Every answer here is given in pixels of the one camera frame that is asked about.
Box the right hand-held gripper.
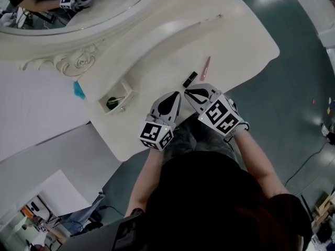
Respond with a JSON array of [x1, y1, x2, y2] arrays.
[[184, 83, 250, 136]]

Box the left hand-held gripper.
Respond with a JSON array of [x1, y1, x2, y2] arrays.
[[138, 91, 182, 152]]

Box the black lipstick tube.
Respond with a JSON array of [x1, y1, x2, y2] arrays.
[[182, 71, 198, 87]]

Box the pink translucent lip gloss tube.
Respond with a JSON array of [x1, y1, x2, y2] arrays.
[[199, 56, 211, 81]]

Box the small white drawer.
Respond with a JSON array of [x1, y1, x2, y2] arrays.
[[98, 78, 139, 115]]

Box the green round jar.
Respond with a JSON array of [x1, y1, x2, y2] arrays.
[[106, 97, 120, 111]]

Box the white ornate dressing table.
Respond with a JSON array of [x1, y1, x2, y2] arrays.
[[0, 0, 281, 163]]

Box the person's left forearm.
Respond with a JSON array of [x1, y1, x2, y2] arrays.
[[125, 149, 164, 218]]

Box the person's right forearm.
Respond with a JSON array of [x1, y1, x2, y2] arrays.
[[230, 132, 288, 198]]

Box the person's camouflage trousers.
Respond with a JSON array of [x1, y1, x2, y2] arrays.
[[162, 113, 239, 164]]

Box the teal fluffy duster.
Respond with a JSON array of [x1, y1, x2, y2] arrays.
[[73, 81, 86, 100]]

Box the person's black shirt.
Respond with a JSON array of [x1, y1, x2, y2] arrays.
[[112, 152, 315, 251]]

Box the white cabinet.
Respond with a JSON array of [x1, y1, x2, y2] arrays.
[[36, 169, 92, 216]]

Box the dark grey worn pack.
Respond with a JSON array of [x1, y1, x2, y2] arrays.
[[57, 209, 147, 251]]

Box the brown cardboard box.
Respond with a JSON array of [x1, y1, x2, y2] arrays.
[[313, 191, 335, 220]]

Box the grey wrist strap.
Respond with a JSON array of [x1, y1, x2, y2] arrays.
[[224, 120, 250, 142]]

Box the black floor cable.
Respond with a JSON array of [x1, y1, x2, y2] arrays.
[[99, 204, 124, 217], [284, 140, 335, 188]]

